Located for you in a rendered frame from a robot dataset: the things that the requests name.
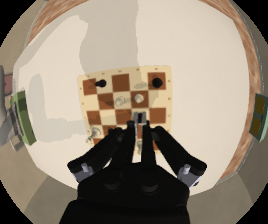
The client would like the white bishop chess piece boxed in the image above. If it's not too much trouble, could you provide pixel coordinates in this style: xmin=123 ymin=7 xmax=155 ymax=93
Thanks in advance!
xmin=136 ymin=141 xmax=141 ymax=155

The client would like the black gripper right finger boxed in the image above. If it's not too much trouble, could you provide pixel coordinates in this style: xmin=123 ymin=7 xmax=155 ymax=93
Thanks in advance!
xmin=140 ymin=111 xmax=207 ymax=192

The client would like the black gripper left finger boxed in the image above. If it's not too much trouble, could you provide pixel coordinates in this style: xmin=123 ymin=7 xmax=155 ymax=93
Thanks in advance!
xmin=67 ymin=112 xmax=138 ymax=190

